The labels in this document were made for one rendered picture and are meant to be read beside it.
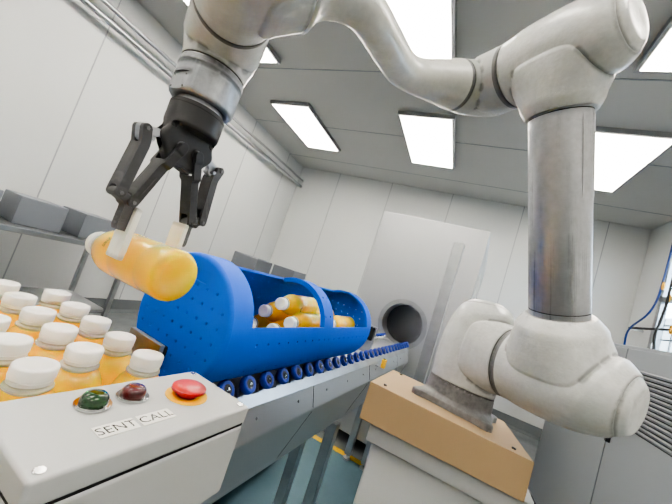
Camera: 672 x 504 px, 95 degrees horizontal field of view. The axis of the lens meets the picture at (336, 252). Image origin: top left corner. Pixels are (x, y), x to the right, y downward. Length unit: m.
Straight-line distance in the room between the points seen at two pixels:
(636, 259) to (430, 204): 3.05
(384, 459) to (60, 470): 0.62
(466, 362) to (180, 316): 0.64
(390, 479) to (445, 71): 0.84
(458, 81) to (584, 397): 0.61
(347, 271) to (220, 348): 5.44
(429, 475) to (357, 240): 5.48
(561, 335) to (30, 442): 0.69
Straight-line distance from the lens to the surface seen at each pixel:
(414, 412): 0.74
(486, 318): 0.82
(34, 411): 0.36
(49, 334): 0.56
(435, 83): 0.72
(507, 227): 5.92
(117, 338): 0.56
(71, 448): 0.32
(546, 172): 0.69
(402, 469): 0.80
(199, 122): 0.49
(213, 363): 0.67
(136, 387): 0.38
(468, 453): 0.75
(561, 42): 0.71
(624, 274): 6.17
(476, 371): 0.80
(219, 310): 0.66
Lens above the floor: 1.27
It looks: 5 degrees up
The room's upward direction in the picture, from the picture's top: 18 degrees clockwise
